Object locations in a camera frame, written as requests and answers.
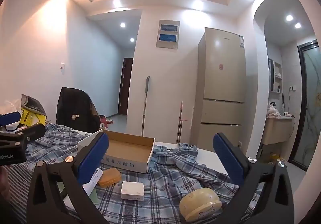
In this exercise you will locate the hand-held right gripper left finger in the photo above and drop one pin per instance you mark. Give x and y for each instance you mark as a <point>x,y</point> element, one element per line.
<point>93,156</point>

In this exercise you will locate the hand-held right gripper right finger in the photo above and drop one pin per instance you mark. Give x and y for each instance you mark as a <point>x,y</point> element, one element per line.
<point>228,158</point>

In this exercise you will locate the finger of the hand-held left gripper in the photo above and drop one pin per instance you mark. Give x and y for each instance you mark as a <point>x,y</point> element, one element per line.
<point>8,118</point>
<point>31,134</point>

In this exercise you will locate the white remote control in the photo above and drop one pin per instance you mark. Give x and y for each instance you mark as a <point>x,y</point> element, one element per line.
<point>96,175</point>

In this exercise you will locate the orange plastic soap box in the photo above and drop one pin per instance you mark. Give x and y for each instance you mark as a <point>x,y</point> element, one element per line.
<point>109,176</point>

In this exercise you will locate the cardboard box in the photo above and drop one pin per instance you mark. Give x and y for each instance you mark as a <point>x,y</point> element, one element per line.
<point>128,147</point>

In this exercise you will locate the green card pouch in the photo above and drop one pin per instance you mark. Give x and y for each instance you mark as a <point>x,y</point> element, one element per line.
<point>93,197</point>

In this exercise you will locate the white square box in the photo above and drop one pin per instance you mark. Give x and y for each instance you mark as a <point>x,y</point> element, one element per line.
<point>132,190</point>

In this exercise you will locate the round pale yellow container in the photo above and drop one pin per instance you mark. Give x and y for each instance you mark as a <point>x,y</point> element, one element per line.
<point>200,204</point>

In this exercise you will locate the clear plastic bag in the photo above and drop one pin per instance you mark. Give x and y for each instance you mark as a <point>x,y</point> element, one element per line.
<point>10,107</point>

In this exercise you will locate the striped grey cloth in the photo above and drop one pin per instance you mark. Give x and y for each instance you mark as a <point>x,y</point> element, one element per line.
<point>17,178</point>

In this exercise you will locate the grey bag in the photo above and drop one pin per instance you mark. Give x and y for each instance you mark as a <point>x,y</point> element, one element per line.
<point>31,102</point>

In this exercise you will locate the red bag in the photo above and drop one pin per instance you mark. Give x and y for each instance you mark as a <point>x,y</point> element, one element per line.
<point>106,120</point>

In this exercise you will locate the yellow plastic item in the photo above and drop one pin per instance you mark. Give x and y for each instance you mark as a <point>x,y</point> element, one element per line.
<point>275,157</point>

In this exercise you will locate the chair with black jacket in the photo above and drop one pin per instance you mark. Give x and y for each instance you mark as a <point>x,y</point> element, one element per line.
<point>75,108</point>

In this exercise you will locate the beige vanity cabinet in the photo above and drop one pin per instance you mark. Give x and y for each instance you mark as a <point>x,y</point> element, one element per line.
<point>275,130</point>

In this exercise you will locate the crumpled pale cloth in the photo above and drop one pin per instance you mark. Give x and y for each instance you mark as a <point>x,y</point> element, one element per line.
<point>273,111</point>

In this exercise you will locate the blue plaid cloth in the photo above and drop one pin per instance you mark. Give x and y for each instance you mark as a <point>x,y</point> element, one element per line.
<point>163,184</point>

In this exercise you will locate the hair dryer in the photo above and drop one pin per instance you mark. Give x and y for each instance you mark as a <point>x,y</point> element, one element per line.
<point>287,114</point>

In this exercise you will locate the dark brown door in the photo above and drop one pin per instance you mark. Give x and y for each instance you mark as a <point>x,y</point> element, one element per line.
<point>125,88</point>

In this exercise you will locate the beige three-door fridge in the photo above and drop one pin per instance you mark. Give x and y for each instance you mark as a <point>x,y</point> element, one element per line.
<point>220,83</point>

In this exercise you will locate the patterned glass door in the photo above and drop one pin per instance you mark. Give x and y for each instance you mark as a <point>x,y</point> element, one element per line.
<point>311,103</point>

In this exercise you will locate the white wall shelf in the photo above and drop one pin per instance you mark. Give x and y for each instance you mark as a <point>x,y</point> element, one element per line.
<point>277,77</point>

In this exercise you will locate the white wall outlet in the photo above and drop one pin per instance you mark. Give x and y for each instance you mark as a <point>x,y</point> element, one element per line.
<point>292,88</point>

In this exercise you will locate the wall electrical panel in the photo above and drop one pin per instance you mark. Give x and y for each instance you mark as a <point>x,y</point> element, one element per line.
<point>167,34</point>

